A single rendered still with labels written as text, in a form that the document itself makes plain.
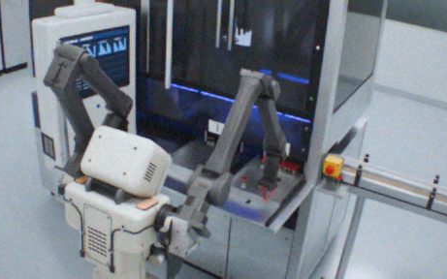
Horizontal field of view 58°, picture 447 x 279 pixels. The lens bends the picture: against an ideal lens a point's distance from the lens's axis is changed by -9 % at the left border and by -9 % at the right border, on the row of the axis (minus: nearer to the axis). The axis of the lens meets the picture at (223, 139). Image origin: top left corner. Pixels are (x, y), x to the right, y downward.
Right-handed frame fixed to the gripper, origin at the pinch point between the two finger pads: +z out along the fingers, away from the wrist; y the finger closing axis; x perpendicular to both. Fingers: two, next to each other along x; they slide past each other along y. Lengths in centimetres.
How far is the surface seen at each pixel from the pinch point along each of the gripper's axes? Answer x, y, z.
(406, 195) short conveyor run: -53, 38, -5
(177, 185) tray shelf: 38.1, -7.7, 3.6
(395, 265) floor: -57, 119, 76
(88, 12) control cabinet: 90, -16, -65
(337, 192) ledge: -22.5, 29.3, -0.5
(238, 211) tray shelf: 7.2, -9.3, 4.3
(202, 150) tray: 48, 26, -1
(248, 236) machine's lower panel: 19, 33, 41
